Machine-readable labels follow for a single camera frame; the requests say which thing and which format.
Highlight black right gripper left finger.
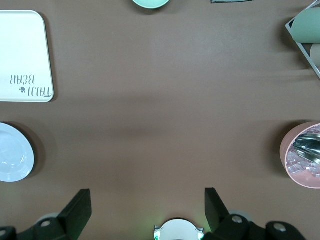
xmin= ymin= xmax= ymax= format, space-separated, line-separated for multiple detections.
xmin=32 ymin=188 xmax=92 ymax=240

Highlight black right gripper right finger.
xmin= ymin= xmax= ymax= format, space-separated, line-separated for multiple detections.
xmin=204 ymin=187 xmax=266 ymax=240

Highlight white ribbed plate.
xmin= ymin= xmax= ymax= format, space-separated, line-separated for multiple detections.
xmin=0 ymin=121 xmax=36 ymax=183

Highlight pink plate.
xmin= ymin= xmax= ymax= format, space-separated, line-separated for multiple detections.
xmin=279 ymin=121 xmax=320 ymax=190

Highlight clear ice cubes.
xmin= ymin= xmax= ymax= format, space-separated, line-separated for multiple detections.
xmin=285 ymin=124 xmax=320 ymax=178

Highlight shiny metal scoop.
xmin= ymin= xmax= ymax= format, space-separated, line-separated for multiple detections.
xmin=292 ymin=132 xmax=320 ymax=166

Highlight cream tray with bear print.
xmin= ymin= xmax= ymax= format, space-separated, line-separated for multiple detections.
xmin=0 ymin=9 xmax=55 ymax=103

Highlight beige cup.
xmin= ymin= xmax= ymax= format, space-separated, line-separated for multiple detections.
xmin=309 ymin=43 xmax=320 ymax=67

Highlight sage green cup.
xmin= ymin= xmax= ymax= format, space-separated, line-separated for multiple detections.
xmin=292 ymin=6 xmax=320 ymax=45

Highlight mint green bowl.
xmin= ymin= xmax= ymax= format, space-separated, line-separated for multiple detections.
xmin=131 ymin=0 xmax=171 ymax=10

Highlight grey wire cup rack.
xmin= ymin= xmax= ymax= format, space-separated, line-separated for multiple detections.
xmin=285 ymin=0 xmax=320 ymax=79

